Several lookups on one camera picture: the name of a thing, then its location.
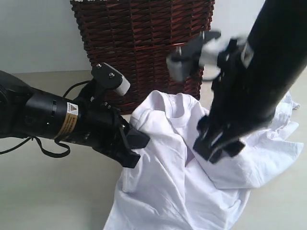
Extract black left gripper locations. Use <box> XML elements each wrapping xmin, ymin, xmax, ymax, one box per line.
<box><xmin>69</xmin><ymin>81</ymin><xmax>150</xmax><ymax>168</ymax></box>

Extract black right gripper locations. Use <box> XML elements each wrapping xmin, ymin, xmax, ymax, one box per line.
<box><xmin>193</xmin><ymin>38</ymin><xmax>273</xmax><ymax>164</ymax></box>

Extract white t-shirt with red logo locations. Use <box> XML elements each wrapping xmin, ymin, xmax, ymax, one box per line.
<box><xmin>104</xmin><ymin>91</ymin><xmax>304</xmax><ymax>230</ymax></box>

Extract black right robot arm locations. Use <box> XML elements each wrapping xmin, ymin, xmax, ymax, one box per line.
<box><xmin>193</xmin><ymin>0</ymin><xmax>307</xmax><ymax>163</ymax></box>

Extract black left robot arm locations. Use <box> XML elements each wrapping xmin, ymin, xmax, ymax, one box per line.
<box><xmin>0</xmin><ymin>72</ymin><xmax>150</xmax><ymax>168</ymax></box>

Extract dark brown wicker basket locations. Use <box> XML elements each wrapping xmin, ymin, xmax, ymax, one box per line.
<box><xmin>71</xmin><ymin>0</ymin><xmax>215</xmax><ymax>115</ymax></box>

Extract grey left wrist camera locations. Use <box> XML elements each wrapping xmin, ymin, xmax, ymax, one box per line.
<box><xmin>91</xmin><ymin>62</ymin><xmax>130</xmax><ymax>96</ymax></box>

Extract black left camera cable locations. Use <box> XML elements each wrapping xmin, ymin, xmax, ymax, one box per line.
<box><xmin>0</xmin><ymin>80</ymin><xmax>94</xmax><ymax>159</ymax></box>

